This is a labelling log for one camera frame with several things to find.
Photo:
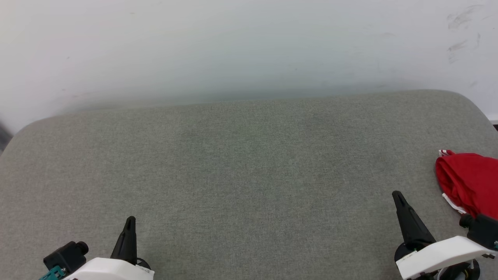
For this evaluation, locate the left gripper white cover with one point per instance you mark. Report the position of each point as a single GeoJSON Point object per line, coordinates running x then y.
{"type": "Point", "coordinates": [113, 270]}

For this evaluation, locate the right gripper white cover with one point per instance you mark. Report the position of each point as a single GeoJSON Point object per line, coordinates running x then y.
{"type": "Point", "coordinates": [439, 256]}

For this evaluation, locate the red and white shirt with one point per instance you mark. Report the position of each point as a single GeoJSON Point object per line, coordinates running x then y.
{"type": "Point", "coordinates": [470, 179]}

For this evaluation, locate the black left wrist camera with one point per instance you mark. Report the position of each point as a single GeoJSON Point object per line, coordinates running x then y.
{"type": "Point", "coordinates": [66, 254]}

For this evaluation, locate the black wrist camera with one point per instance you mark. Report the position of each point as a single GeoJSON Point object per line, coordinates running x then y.
{"type": "Point", "coordinates": [484, 231]}
{"type": "Point", "coordinates": [66, 254]}

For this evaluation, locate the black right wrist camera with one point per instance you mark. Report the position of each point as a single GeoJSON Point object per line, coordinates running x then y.
{"type": "Point", "coordinates": [484, 231]}

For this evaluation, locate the teal left camera plug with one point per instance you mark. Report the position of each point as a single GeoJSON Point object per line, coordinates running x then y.
{"type": "Point", "coordinates": [52, 274]}

